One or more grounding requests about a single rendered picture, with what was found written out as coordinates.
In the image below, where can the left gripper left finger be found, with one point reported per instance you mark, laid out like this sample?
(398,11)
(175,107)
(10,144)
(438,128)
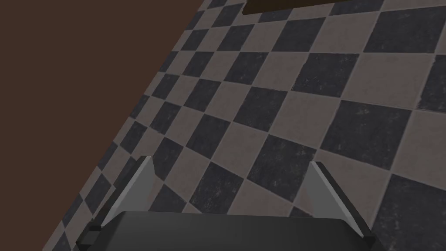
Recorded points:
(134,191)

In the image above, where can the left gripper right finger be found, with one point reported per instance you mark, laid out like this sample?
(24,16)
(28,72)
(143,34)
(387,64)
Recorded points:
(322,198)

